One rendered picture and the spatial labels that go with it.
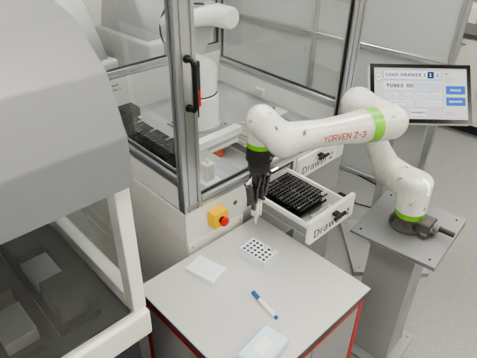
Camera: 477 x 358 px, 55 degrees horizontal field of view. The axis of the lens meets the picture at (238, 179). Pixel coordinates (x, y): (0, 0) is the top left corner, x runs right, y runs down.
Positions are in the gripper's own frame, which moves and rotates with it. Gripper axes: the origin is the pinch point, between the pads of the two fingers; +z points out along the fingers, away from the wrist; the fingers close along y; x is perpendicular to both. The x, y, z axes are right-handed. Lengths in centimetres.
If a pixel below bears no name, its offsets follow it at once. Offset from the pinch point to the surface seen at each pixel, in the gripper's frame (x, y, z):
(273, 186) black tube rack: -12.0, -26.8, 10.0
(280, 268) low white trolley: 11.8, -1.7, 24.0
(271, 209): -5.5, -17.3, 13.4
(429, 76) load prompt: 8, -130, -16
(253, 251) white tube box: 0.5, 0.9, 20.6
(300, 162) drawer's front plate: -13, -49, 8
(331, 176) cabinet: -12, -79, 31
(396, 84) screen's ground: -3, -117, -12
